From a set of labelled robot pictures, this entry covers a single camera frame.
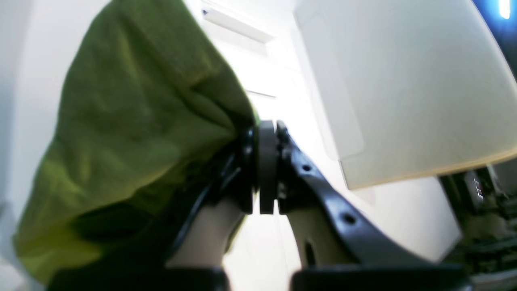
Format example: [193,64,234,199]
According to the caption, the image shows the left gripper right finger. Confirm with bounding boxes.
[258,121,433,268]

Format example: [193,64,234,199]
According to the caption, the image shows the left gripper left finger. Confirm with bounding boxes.
[166,128,256,269]

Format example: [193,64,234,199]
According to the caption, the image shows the green t-shirt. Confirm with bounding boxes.
[13,0,257,285]

